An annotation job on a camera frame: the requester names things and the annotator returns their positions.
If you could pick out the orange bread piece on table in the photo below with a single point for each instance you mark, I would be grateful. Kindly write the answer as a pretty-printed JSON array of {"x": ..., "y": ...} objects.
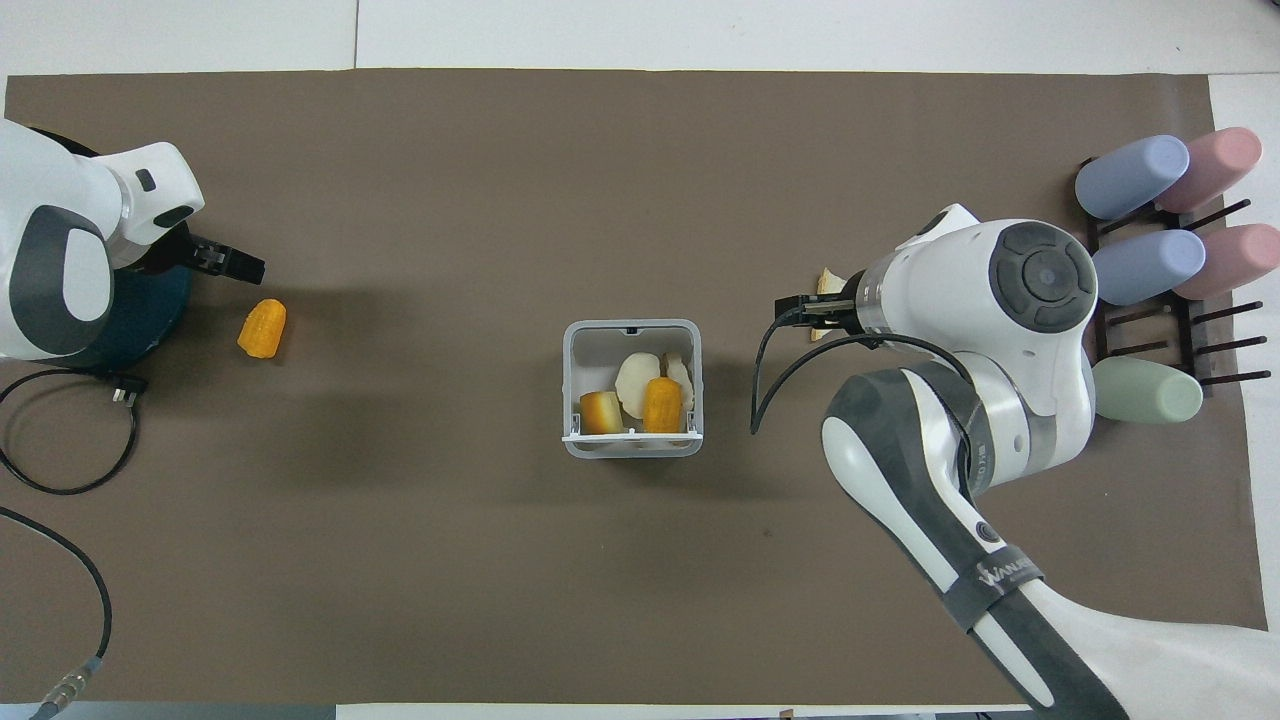
[{"x": 263, "y": 328}]

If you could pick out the pink cup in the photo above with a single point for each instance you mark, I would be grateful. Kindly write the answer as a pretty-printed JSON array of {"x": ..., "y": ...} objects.
[
  {"x": 1215, "y": 165},
  {"x": 1235, "y": 258}
]

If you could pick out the small grey white bin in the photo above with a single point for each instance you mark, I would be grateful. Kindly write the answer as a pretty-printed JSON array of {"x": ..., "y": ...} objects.
[{"x": 575, "y": 360}]

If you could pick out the orange and white food piece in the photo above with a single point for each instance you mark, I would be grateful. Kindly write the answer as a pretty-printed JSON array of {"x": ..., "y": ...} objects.
[{"x": 600, "y": 412}]

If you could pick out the orange bread in basket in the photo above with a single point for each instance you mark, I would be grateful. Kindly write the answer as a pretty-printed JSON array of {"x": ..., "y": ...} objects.
[{"x": 662, "y": 405}]

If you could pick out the blue cup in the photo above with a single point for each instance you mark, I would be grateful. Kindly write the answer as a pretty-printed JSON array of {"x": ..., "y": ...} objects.
[
  {"x": 1130, "y": 178},
  {"x": 1150, "y": 266}
]

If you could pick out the dark teal round appliance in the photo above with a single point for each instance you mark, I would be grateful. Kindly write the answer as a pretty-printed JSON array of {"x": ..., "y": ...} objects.
[{"x": 150, "y": 312}]

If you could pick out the white round food slice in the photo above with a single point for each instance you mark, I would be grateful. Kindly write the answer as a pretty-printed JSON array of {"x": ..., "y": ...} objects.
[{"x": 634, "y": 378}]

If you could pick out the green cup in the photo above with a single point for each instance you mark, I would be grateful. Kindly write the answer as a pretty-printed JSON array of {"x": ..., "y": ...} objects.
[{"x": 1150, "y": 390}]

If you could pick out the black cup rack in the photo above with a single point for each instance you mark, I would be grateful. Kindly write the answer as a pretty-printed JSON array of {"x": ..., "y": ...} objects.
[{"x": 1190, "y": 322}]

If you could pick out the beige peel piece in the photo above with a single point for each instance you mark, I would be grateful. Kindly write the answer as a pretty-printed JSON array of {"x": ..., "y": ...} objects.
[{"x": 829, "y": 281}]

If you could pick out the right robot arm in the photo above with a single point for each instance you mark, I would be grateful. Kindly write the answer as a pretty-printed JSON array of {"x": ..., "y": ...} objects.
[{"x": 960, "y": 300}]

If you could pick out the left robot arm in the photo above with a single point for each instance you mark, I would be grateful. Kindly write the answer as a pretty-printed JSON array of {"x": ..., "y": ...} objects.
[{"x": 60, "y": 200}]

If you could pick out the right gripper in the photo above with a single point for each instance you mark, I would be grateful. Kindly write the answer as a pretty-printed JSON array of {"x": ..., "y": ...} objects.
[{"x": 838, "y": 308}]

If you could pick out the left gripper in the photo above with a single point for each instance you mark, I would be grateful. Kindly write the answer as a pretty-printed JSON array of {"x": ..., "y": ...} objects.
[{"x": 168, "y": 252}]

